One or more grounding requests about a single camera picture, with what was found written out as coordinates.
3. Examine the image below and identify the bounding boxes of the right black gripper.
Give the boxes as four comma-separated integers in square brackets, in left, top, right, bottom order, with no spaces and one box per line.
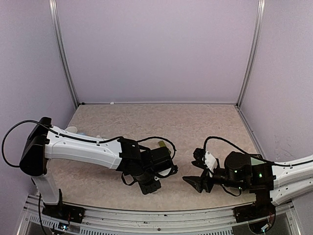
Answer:
[183,167,246,193]

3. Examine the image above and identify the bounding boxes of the pale green bowl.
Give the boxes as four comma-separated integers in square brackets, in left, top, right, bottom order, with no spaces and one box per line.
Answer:
[251,157,265,165]

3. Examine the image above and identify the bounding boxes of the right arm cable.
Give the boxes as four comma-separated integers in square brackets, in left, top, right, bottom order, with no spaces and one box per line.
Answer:
[203,136,313,196]

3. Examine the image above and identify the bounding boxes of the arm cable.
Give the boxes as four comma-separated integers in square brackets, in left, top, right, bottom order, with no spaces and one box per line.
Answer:
[203,136,313,196]
[1,119,177,187]

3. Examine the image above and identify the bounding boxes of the right aluminium frame post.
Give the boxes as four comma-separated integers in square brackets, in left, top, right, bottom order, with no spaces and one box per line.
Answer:
[236,0,266,109]

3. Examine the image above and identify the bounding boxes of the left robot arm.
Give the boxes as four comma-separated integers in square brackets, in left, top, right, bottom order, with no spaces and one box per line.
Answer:
[19,117,178,218]

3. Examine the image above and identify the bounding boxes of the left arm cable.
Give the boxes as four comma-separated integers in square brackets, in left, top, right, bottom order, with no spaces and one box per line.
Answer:
[1,119,177,187]

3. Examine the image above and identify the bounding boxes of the light blue mug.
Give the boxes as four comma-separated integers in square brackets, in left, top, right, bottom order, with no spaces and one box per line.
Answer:
[65,126,86,136]

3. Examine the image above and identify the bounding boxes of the aluminium frame post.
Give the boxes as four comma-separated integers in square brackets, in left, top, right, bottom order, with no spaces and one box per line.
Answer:
[236,0,266,109]
[49,0,80,109]

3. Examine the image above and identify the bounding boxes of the left aluminium frame post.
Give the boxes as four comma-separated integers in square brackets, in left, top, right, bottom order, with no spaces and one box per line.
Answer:
[49,0,80,109]

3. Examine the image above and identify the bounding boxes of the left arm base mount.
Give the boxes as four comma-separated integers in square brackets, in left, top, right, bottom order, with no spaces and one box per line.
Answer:
[42,203,85,224]

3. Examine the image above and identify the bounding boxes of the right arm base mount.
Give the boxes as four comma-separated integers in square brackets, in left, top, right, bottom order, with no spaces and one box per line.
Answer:
[233,201,276,223]

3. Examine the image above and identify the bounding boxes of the front aluminium rail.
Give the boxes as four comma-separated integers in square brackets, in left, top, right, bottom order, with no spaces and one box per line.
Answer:
[15,198,300,235]

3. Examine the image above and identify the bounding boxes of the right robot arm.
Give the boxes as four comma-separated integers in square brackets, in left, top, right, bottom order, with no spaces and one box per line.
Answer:
[183,148,313,217]

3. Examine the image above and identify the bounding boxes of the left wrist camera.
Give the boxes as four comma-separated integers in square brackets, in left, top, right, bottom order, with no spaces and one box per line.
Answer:
[156,165,178,179]

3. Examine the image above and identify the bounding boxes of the green weekly pill organizer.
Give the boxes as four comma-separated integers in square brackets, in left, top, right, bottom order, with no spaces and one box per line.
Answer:
[158,140,167,147]

